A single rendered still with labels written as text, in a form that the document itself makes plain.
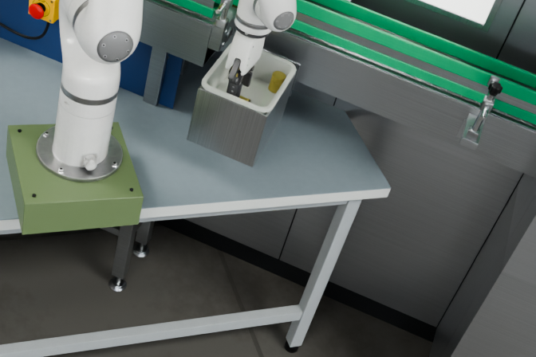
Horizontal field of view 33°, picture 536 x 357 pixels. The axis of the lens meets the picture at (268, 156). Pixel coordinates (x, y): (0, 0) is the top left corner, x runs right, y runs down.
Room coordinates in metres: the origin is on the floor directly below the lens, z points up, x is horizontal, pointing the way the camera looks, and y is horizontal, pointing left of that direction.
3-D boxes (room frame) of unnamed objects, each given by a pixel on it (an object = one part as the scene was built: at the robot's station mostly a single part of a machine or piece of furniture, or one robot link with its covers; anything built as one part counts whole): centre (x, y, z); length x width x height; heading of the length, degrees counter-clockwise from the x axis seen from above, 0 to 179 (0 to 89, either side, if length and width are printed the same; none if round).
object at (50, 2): (1.83, 0.63, 0.96); 0.07 x 0.07 x 0.07; 81
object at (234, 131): (1.75, 0.09, 0.92); 0.27 x 0.17 x 0.15; 171
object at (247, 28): (1.68, 0.11, 1.18); 0.09 x 0.08 x 0.03; 167
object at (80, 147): (1.47, 0.40, 0.93); 0.19 x 0.19 x 0.18
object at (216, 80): (1.72, 0.09, 0.97); 0.22 x 0.17 x 0.09; 171
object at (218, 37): (1.85, 0.19, 1.02); 0.09 x 0.04 x 0.07; 171
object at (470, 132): (1.74, -0.44, 1.07); 0.17 x 0.05 x 0.23; 171
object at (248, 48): (1.67, 0.11, 1.12); 0.10 x 0.07 x 0.11; 167
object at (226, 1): (1.83, 0.19, 1.12); 0.17 x 0.03 x 0.12; 171
